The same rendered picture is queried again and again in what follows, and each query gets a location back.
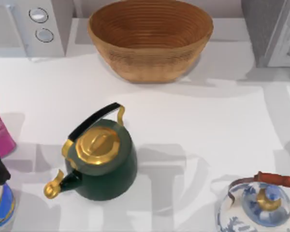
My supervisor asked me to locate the green and gold kettle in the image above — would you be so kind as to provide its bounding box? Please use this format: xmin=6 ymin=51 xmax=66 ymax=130
xmin=43 ymin=102 xmax=138 ymax=202

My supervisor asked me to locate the brown woven basket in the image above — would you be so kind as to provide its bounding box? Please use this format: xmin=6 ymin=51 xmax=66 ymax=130
xmin=87 ymin=0 xmax=214 ymax=84

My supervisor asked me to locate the round microwave knob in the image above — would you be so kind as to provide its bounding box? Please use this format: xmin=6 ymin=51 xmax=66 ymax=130
xmin=35 ymin=28 xmax=55 ymax=43
xmin=29 ymin=7 xmax=49 ymax=24

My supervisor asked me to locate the blue and white teapot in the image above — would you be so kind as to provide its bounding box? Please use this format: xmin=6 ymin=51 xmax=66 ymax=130
xmin=216 ymin=171 xmax=290 ymax=232

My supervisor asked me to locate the pale microwave oven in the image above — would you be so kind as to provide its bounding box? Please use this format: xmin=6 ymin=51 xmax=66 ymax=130
xmin=0 ymin=0 xmax=73 ymax=58

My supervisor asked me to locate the blue and white vase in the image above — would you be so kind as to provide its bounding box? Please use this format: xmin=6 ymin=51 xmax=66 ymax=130
xmin=0 ymin=182 xmax=16 ymax=232

